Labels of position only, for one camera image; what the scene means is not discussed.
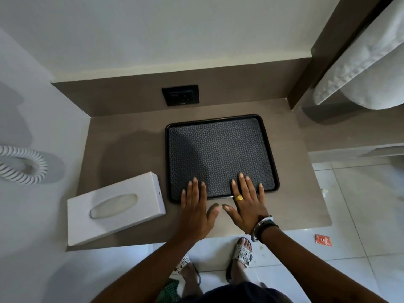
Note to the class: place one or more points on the white printed left slipper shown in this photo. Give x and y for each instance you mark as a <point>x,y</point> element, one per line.
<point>184,263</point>

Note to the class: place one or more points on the person's left forearm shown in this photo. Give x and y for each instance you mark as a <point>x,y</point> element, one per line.
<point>148,271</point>

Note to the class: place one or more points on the red sachet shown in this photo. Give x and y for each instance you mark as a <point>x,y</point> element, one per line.
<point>323,240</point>

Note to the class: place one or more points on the white tissue box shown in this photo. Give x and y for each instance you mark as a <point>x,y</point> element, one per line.
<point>116,208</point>

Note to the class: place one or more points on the black wristband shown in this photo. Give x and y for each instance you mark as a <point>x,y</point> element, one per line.
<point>266,226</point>

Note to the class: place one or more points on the person's right middle finger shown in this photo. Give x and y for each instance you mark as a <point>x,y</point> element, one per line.
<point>244,187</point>

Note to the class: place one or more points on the person's right little finger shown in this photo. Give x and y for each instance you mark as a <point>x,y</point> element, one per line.
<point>261,194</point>

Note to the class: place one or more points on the dark shorts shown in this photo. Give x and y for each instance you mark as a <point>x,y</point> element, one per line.
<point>240,295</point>

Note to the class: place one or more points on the white printed slipper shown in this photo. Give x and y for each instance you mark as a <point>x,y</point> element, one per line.
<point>184,263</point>
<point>242,257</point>

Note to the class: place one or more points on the person's left middle finger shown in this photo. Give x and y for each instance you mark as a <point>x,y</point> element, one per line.
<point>195,192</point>

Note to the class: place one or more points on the silver bangle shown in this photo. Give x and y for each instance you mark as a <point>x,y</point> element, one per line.
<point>258,227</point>

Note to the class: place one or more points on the brown wooden side panel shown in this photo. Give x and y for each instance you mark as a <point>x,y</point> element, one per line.
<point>328,50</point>

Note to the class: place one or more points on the person's left thumb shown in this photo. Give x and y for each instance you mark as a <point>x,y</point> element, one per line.
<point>214,213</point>

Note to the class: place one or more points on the person's left hand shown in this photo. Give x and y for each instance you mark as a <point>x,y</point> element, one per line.
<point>194,214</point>

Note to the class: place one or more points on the black wall power socket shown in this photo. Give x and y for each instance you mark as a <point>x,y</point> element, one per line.
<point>180,95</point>

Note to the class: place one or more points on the person's right forearm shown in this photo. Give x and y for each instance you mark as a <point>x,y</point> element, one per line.
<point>315,268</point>

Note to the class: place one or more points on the white towel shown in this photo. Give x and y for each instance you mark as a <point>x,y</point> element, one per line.
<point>369,63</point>

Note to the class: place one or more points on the person's right hand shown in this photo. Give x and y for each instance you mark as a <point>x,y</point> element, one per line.
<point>247,211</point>

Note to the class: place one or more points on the person's left little finger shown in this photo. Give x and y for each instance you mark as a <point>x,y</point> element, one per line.
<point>183,200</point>

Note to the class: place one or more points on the person's right thumb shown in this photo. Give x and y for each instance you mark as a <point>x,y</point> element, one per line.
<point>229,211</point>

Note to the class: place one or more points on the black patterned tray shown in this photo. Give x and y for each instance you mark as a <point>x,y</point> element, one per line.
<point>217,148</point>

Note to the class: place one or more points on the white printed right slipper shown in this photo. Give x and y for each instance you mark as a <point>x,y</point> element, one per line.
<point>242,257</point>

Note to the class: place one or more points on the green cloth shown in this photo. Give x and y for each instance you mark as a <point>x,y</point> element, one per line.
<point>169,291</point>

